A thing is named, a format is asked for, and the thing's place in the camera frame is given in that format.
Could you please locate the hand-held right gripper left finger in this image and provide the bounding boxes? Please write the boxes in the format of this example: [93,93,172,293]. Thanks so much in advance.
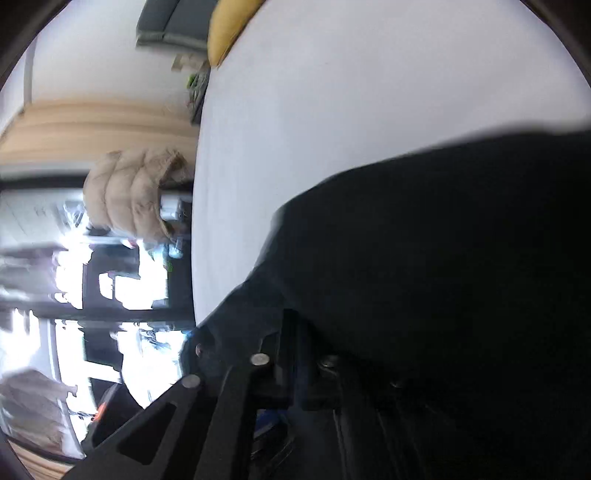
[65,308,320,480]

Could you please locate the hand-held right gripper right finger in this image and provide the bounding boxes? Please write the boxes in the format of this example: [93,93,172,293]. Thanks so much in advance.
[318,353,444,480]

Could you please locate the black pants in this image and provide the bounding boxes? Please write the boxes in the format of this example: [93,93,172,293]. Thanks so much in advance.
[179,121,591,480]

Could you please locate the light beige jacket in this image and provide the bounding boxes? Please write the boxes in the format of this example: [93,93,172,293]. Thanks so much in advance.
[0,368,79,457]

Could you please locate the beige puffer jacket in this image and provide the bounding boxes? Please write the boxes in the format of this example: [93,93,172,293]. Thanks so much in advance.
[83,147,195,244]

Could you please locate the white bed sheet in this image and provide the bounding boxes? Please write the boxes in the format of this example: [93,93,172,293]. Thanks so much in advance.
[189,0,583,326]

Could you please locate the wooden shelf board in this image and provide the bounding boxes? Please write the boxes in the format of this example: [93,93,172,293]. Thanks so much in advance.
[0,99,200,172]

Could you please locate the green and dark clutter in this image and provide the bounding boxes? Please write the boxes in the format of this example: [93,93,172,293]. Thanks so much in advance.
[185,65,212,125]

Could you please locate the grey cushion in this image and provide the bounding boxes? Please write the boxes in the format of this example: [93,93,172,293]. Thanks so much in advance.
[135,0,220,51]

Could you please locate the dark window frame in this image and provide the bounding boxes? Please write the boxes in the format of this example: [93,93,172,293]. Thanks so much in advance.
[0,172,195,398]

